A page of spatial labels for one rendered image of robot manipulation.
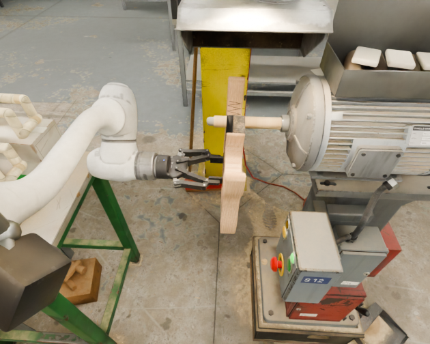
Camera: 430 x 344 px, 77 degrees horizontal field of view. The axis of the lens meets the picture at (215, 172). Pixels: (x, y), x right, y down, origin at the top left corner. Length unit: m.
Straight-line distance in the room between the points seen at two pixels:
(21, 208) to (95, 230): 1.64
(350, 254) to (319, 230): 0.26
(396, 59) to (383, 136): 0.16
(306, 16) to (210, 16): 0.18
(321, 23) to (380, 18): 0.19
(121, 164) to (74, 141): 0.21
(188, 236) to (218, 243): 0.22
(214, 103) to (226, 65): 0.26
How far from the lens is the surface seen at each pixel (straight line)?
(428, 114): 0.78
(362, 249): 0.97
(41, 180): 0.59
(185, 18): 0.61
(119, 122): 0.80
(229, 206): 0.72
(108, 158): 0.85
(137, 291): 1.85
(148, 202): 2.18
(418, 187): 0.93
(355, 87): 0.66
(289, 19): 0.61
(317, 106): 0.66
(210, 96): 1.72
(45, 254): 0.22
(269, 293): 1.51
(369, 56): 0.68
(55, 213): 1.07
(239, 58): 1.61
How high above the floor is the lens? 1.69
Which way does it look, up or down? 46 degrees down
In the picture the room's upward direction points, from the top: straight up
